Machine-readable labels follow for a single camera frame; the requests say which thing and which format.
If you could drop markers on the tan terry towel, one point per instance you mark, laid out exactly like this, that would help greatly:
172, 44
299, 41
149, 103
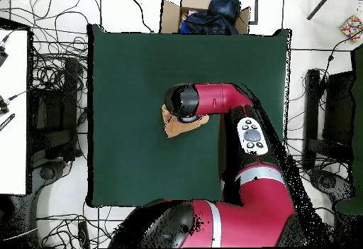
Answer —
175, 129

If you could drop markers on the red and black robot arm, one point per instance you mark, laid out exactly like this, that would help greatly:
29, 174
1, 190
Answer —
221, 98

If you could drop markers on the multicoloured patterned item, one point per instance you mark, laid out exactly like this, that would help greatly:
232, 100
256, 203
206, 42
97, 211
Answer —
352, 27

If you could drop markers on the dark green table cloth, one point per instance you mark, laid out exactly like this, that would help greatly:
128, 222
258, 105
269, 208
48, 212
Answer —
127, 90

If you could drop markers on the brown cardboard box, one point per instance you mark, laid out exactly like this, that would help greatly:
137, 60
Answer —
170, 16

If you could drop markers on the dark blue clothing pile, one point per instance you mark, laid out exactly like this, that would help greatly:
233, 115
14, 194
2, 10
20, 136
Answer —
212, 19

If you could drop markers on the grey round stand base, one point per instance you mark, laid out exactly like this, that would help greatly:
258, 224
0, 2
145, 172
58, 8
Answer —
329, 182
46, 172

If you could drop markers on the black power strip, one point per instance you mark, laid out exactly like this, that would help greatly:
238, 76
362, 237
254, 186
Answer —
83, 234

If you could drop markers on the white desk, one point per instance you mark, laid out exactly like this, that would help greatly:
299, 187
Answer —
12, 118

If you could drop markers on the dark slanted rod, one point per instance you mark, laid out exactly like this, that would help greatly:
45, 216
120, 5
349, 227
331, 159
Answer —
322, 4

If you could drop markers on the black device on desk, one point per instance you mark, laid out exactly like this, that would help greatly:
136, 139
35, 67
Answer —
2, 56

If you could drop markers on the black frame stand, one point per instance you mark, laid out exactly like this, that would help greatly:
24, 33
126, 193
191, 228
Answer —
54, 118
337, 107

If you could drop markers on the dark rectangular frame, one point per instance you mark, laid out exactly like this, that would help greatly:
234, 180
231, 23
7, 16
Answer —
256, 7

